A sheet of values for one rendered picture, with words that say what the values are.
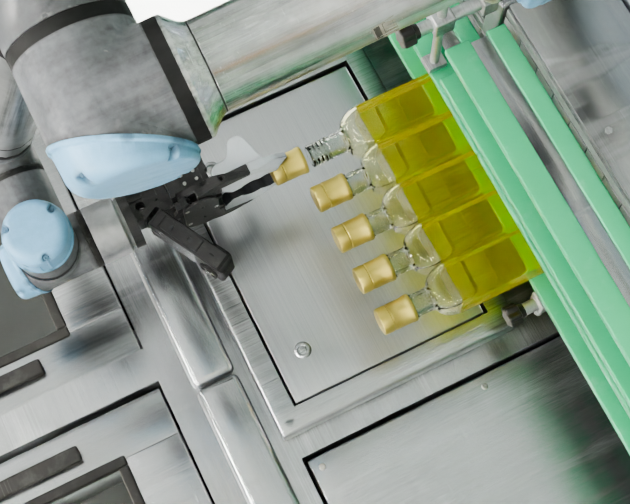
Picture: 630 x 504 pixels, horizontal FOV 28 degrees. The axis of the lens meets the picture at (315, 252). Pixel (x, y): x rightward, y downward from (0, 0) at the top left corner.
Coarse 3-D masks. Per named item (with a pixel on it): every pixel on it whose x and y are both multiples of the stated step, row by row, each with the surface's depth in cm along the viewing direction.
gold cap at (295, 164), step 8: (288, 152) 156; (296, 152) 156; (288, 160) 155; (296, 160) 155; (304, 160) 155; (280, 168) 155; (288, 168) 155; (296, 168) 155; (304, 168) 156; (272, 176) 157; (280, 176) 155; (288, 176) 156; (296, 176) 156; (280, 184) 156
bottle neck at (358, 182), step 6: (360, 168) 155; (348, 174) 155; (354, 174) 154; (360, 174) 154; (348, 180) 154; (354, 180) 154; (360, 180) 154; (366, 180) 154; (354, 186) 154; (360, 186) 154; (366, 186) 155; (354, 192) 154; (360, 192) 155
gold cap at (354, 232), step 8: (360, 216) 153; (344, 224) 152; (352, 224) 152; (360, 224) 152; (368, 224) 152; (336, 232) 152; (344, 232) 152; (352, 232) 152; (360, 232) 152; (368, 232) 152; (336, 240) 153; (344, 240) 152; (352, 240) 152; (360, 240) 152; (368, 240) 153; (344, 248) 152
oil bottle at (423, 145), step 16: (448, 112) 155; (416, 128) 155; (432, 128) 155; (448, 128) 155; (384, 144) 154; (400, 144) 154; (416, 144) 154; (432, 144) 154; (448, 144) 154; (464, 144) 154; (368, 160) 154; (384, 160) 153; (400, 160) 153; (416, 160) 153; (432, 160) 153; (368, 176) 154; (384, 176) 153; (400, 176) 153; (384, 192) 156
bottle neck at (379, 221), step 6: (378, 210) 153; (366, 216) 153; (372, 216) 153; (378, 216) 153; (384, 216) 153; (372, 222) 152; (378, 222) 153; (384, 222) 153; (372, 228) 152; (378, 228) 153; (384, 228) 153; (390, 228) 154
